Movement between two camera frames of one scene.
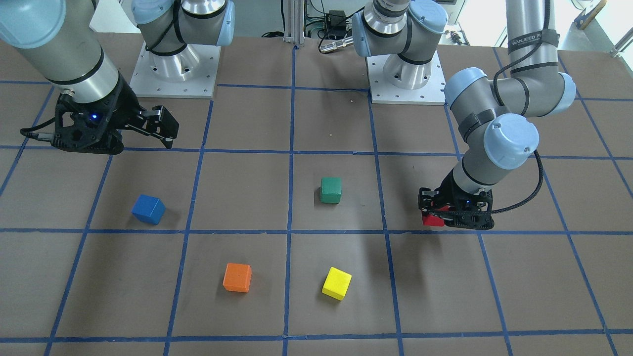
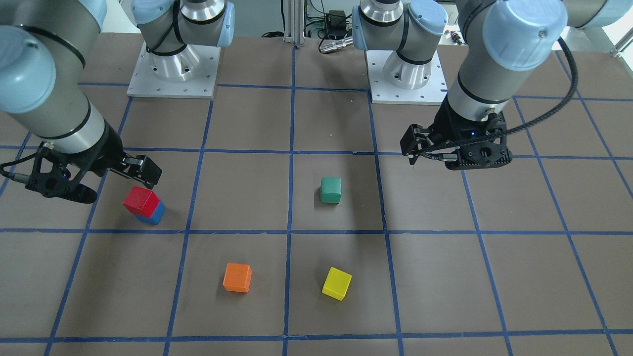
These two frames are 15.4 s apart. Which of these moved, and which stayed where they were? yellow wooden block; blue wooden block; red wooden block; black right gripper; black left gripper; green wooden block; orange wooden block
Moved: black left gripper; black right gripper; red wooden block
Stayed: yellow wooden block; blue wooden block; orange wooden block; green wooden block
